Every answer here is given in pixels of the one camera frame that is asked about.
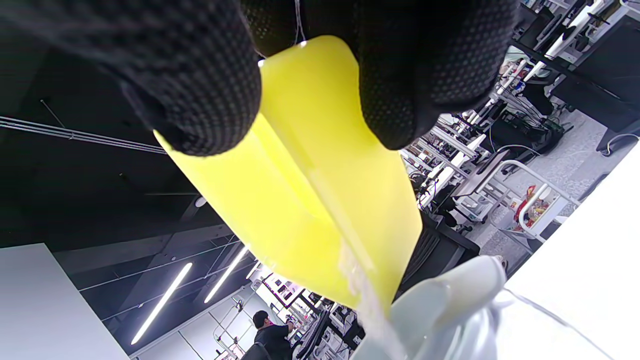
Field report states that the person's right hand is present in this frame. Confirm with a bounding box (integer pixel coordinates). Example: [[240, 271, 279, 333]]
[[0, 0, 521, 157]]

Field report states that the yellow plastic container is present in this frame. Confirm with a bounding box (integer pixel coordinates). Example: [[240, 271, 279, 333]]
[[153, 35, 423, 313]]

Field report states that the white rice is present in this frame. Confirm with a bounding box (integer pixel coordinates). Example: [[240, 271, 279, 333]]
[[340, 245, 406, 360]]

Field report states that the grey funnel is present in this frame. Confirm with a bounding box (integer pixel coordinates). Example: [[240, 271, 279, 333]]
[[350, 255, 508, 360]]

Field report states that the ceiling light strip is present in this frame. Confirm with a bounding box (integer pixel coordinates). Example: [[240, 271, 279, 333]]
[[131, 262, 193, 346], [204, 245, 250, 304]]

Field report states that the black office chair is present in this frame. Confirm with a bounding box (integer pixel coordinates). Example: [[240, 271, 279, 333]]
[[400, 212, 481, 301]]

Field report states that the white utility cart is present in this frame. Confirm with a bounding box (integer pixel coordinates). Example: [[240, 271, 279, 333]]
[[452, 160, 581, 246]]

